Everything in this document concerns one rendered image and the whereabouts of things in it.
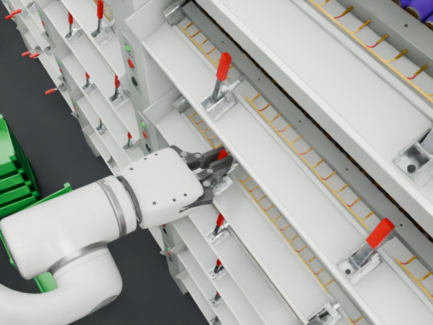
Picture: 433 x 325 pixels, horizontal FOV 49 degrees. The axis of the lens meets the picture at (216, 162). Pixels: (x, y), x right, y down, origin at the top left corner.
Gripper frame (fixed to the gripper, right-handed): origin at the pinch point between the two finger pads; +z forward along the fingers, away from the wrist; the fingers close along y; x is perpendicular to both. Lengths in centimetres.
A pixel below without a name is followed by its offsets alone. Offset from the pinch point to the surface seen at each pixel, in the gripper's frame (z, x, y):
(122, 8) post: -4.5, 14.5, -22.7
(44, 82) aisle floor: 14, -102, -141
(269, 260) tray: 0.7, -7.4, 15.3
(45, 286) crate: -23, -105, -46
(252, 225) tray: 1.9, -6.8, 9.2
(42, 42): 11, -66, -123
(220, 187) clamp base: 1.2, -6.1, 1.0
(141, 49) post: -3.6, 9.8, -18.0
